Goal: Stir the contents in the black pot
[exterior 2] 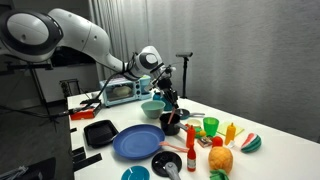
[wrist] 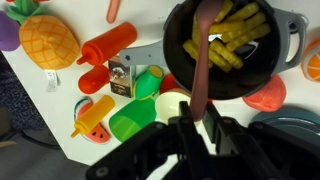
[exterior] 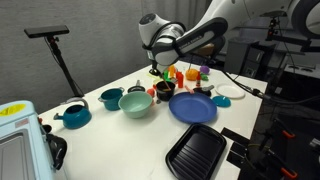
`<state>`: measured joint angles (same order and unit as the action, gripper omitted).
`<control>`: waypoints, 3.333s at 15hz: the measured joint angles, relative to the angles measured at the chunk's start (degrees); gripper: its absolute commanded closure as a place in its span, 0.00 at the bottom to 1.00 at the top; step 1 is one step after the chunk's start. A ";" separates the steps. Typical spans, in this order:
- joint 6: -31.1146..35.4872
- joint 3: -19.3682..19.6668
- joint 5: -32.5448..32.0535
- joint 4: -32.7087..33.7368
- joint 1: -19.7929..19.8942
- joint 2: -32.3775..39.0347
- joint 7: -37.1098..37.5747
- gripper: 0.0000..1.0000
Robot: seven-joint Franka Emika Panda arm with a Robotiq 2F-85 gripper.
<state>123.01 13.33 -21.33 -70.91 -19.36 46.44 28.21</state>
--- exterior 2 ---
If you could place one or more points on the black stereo camera bar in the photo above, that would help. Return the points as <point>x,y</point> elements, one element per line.
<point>184,54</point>

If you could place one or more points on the large blue plate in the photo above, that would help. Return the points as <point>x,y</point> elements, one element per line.
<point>138,141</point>

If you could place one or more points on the yellow-green cutting mat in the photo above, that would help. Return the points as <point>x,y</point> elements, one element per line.
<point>238,129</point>

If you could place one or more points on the black ridged tray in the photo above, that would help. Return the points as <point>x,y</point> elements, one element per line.
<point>100,133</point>

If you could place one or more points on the small brown printed box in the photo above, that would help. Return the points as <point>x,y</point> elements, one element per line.
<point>204,142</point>

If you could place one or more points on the light blue toy oven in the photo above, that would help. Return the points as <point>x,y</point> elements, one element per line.
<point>125,91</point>

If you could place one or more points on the small red labelled sauce bottle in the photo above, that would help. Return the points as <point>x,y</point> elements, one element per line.
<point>191,161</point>

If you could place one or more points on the pink plastic spoon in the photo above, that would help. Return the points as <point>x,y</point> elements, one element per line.
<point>172,115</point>

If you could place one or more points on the red toy tomato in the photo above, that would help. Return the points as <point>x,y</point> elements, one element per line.
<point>217,141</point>

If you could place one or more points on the short black tape strip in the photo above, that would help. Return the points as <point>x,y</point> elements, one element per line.
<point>73,130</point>
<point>78,151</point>
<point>79,158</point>

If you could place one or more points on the orange toy pineapple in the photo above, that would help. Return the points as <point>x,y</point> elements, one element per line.
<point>220,159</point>

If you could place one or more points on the small dark teal pan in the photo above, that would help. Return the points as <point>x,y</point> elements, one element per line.
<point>185,114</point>

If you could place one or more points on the long black tape strip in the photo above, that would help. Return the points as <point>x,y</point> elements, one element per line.
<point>87,162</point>

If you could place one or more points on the black metal cart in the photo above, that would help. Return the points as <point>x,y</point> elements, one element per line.
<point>68,88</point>

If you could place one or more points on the mint green bowl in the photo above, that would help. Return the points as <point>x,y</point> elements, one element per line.
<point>152,110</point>

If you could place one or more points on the yellow mustard squeeze bottle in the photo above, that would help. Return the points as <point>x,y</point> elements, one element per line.
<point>230,134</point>

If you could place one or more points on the red flat box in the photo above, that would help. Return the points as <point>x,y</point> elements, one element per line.
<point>83,114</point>

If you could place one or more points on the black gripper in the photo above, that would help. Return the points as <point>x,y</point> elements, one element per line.
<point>164,85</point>

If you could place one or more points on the black monitor screen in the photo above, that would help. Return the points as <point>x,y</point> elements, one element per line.
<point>73,58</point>

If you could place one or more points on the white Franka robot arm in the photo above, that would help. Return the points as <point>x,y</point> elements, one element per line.
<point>83,36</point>

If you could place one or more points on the green toy corn cob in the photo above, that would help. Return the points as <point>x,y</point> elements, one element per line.
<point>200,133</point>

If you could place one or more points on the toy watermelon slice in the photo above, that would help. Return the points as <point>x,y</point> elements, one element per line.
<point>251,144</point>

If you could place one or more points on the pink plastic spatula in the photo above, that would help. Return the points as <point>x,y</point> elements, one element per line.
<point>173,146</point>

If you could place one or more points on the red ketchup squeeze bottle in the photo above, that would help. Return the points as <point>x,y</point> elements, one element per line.
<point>190,136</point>

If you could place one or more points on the green plastic cup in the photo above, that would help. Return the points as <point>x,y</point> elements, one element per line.
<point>210,126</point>

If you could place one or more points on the black camera tripod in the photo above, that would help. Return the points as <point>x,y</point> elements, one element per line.
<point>184,78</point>

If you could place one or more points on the black seat with papers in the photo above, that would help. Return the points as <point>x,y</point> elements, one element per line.
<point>36,170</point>

